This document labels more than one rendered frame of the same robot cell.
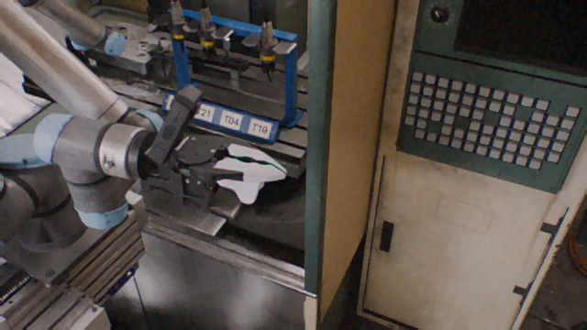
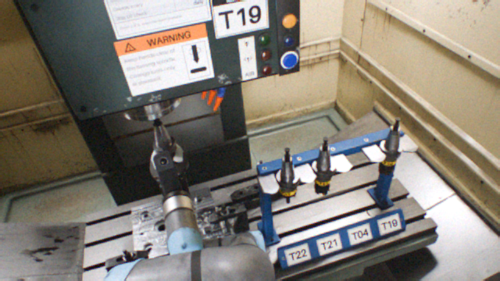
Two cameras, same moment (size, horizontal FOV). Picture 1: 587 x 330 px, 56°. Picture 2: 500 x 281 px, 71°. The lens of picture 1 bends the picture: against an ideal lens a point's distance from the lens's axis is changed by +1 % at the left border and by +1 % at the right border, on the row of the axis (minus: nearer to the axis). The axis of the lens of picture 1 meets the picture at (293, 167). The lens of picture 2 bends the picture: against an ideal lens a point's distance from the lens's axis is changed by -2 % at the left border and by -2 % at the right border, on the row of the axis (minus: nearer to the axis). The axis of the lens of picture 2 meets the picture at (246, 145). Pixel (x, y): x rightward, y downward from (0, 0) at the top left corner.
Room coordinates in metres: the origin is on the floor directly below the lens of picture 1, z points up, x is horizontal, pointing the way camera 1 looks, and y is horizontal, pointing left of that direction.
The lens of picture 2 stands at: (1.19, 0.87, 1.96)
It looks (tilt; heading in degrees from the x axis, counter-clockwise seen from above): 41 degrees down; 323
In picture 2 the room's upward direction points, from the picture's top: 7 degrees counter-clockwise
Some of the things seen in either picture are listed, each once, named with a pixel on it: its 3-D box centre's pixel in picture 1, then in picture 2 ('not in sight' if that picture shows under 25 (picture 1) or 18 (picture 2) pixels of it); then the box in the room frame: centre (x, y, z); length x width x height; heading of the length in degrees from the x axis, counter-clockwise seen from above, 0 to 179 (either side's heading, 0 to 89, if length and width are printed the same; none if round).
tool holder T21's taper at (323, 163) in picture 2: (205, 16); (324, 157); (1.63, 0.28, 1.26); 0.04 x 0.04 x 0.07
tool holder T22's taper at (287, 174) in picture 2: (176, 10); (287, 167); (1.68, 0.38, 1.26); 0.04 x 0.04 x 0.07
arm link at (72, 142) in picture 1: (80, 144); not in sight; (0.62, 0.31, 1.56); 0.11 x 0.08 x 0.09; 74
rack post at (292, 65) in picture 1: (291, 83); (387, 170); (1.56, 0.01, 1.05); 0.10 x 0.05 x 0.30; 155
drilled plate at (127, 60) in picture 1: (133, 47); (176, 225); (1.96, 0.64, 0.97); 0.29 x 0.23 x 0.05; 65
